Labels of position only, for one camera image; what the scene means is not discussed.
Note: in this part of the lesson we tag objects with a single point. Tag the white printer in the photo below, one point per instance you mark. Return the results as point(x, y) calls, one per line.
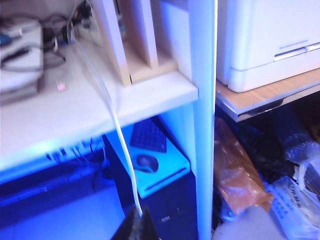
point(262, 37)

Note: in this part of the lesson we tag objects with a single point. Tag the pink binder clip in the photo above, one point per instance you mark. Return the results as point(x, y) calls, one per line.
point(61, 86)

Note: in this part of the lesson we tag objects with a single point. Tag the white desk side panel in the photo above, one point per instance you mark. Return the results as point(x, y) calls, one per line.
point(203, 125)

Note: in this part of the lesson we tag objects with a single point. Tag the white printed plastic bag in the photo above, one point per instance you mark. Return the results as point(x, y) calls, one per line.
point(287, 200)

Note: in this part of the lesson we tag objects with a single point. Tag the wood top side table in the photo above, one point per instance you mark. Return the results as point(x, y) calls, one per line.
point(262, 100)

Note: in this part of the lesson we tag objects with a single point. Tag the white desk riser platform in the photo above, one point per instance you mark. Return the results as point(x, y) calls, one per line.
point(20, 80)

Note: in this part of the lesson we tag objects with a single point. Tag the clear bubble wrap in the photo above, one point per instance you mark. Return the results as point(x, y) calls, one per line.
point(300, 150)

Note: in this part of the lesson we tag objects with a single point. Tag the wooden file organizer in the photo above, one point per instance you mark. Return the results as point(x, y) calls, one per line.
point(112, 50)

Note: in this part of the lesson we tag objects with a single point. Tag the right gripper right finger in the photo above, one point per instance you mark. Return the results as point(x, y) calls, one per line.
point(149, 230)

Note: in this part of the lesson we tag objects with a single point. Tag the black computer tower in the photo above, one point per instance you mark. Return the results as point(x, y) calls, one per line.
point(175, 212)

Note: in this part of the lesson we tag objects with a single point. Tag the white under-desk power strip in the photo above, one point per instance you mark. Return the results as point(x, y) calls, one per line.
point(75, 147)

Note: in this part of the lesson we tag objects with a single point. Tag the orange plastic bag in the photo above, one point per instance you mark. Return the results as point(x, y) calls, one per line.
point(235, 180)

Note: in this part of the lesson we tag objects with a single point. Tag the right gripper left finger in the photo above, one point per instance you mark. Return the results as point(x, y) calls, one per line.
point(131, 228)

